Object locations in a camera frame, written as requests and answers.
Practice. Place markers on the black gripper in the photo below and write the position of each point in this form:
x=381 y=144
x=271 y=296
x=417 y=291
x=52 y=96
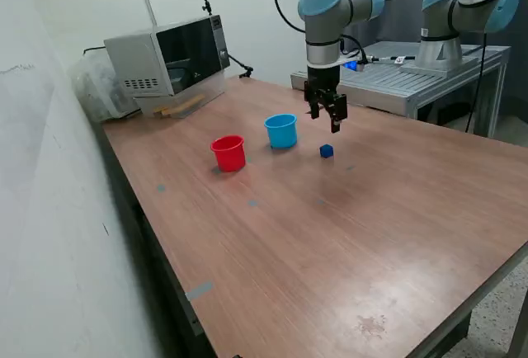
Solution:
x=323 y=78

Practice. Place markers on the blue cube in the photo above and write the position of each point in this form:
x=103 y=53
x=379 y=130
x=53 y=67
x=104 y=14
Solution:
x=326 y=151

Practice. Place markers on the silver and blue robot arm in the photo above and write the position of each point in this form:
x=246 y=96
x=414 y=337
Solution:
x=326 y=11

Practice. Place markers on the blue plastic cup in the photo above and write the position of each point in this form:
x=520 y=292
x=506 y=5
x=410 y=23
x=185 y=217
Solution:
x=281 y=135

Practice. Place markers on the aluminium robot mounting table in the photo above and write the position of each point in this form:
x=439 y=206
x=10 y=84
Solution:
x=383 y=83

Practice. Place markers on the red plastic cup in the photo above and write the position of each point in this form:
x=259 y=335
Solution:
x=229 y=158

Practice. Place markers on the grey tape at red cup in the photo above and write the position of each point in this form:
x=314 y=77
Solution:
x=215 y=171

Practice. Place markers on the wooden stick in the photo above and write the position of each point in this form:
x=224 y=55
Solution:
x=181 y=104
x=179 y=110

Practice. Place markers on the small grey tape piece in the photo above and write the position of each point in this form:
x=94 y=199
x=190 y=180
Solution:
x=161 y=188

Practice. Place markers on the silver microwave oven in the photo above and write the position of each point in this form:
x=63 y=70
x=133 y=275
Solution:
x=136 y=61

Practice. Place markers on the white rod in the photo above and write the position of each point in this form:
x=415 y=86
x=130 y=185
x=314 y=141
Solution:
x=149 y=7

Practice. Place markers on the long grey tape piece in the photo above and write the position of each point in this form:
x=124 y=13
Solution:
x=199 y=290

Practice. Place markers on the clear plastic bag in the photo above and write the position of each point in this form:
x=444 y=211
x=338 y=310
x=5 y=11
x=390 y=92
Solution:
x=95 y=90

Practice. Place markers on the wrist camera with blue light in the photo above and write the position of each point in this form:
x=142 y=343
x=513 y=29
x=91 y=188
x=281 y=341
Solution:
x=354 y=64

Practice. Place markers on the small black camera mount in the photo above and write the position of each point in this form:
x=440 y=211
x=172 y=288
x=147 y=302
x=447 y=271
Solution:
x=206 y=5

